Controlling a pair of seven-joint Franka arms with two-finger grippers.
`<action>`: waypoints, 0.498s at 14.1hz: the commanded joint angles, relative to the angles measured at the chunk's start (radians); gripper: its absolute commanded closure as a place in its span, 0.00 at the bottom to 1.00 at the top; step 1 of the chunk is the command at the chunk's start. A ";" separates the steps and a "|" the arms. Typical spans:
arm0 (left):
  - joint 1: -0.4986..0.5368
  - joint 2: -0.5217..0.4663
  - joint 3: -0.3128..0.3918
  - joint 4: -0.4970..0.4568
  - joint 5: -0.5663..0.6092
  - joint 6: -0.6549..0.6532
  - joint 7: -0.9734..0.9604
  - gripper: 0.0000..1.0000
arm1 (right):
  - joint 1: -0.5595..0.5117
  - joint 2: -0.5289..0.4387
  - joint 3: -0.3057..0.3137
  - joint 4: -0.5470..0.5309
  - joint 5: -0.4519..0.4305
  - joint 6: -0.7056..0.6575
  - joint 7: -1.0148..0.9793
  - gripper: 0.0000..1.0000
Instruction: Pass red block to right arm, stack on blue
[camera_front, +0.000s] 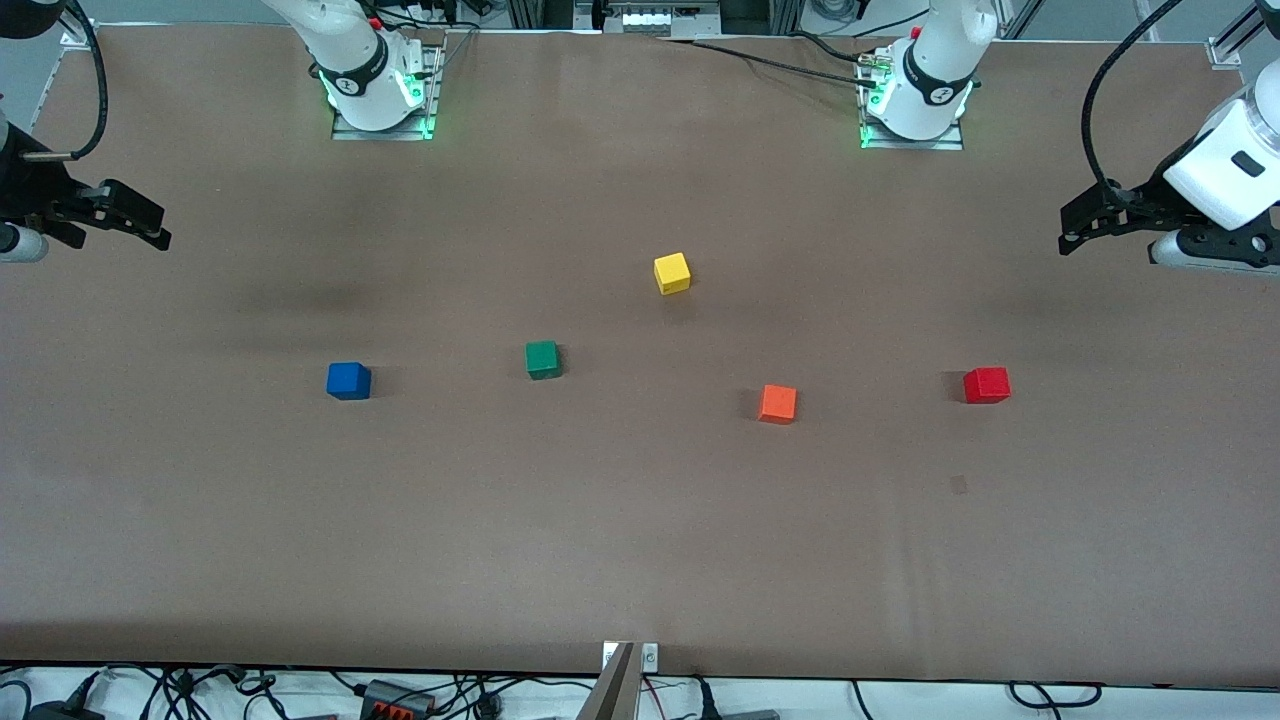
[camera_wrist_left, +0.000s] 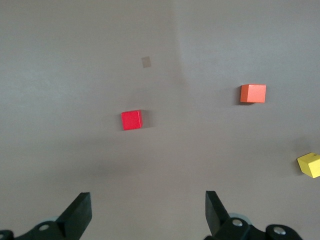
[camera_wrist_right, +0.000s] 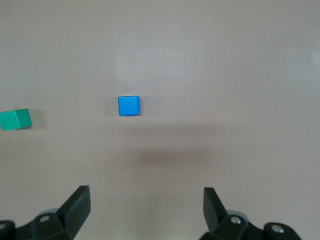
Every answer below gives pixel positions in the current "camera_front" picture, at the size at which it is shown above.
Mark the black cable bundle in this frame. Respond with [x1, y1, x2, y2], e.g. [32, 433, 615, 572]
[0, 662, 601, 720]

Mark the black plug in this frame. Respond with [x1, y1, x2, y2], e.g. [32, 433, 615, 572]
[690, 676, 781, 720]

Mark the blue wooden block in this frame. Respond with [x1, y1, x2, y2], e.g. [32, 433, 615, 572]
[326, 361, 373, 402]

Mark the black orange connector box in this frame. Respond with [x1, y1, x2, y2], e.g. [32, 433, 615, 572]
[360, 679, 437, 719]

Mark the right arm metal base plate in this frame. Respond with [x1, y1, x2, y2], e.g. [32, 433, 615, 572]
[332, 45, 442, 142]

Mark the black looped cable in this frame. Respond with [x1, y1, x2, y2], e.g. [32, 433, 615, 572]
[1008, 681, 1103, 709]

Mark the brown table cover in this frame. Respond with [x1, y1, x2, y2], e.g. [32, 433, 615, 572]
[0, 22, 1280, 691]

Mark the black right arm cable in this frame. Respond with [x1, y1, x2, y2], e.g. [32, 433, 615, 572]
[20, 0, 109, 163]

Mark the short black base cable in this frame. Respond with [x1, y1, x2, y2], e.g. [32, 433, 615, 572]
[790, 30, 871, 66]

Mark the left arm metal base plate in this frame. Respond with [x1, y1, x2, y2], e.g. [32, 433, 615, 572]
[858, 60, 966, 152]

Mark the grey metal camera bar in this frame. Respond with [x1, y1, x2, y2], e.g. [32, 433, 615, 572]
[575, 640, 641, 720]

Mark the long black base cable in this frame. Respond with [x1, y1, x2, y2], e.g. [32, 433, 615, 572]
[665, 37, 881, 91]

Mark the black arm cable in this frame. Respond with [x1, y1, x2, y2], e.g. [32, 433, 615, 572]
[1083, 0, 1191, 201]
[20, 0, 109, 163]

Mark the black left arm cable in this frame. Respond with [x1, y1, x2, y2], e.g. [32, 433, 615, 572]
[1083, 0, 1191, 201]

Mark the red wooden block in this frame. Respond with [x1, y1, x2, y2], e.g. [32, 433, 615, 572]
[964, 366, 1012, 405]

